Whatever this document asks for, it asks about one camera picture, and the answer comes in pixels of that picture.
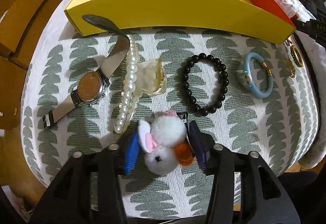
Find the gold rhinestone brooch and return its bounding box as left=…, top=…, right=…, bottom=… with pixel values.
left=285, top=57, right=296, bottom=78

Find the white bunny plush hair clip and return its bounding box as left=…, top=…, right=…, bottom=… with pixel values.
left=137, top=109, right=194, bottom=174

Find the silver wristwatch with dark strap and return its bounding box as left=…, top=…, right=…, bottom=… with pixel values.
left=42, top=14, right=130, bottom=130

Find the light blue bangle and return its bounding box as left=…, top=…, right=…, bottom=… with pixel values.
left=240, top=52, right=274, bottom=99

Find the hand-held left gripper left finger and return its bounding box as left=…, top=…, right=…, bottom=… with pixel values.
left=29, top=133, right=142, bottom=224

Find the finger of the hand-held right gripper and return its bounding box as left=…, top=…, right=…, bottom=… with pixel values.
left=290, top=18, right=326, bottom=48

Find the yellow cardboard box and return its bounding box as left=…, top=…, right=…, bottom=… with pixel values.
left=64, top=0, right=297, bottom=45

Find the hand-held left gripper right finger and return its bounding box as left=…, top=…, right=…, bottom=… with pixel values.
left=188, top=121, right=301, bottom=224

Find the olive spiral hair tie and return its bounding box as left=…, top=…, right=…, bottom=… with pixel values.
left=290, top=44, right=304, bottom=67

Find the leaf-patterned bedsheet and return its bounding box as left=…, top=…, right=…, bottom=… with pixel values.
left=20, top=0, right=321, bottom=217

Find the black bead bracelet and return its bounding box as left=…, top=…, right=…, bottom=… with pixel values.
left=183, top=52, right=229, bottom=117

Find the pearl hair claw clip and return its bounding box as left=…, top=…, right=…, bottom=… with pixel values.
left=113, top=34, right=167, bottom=134

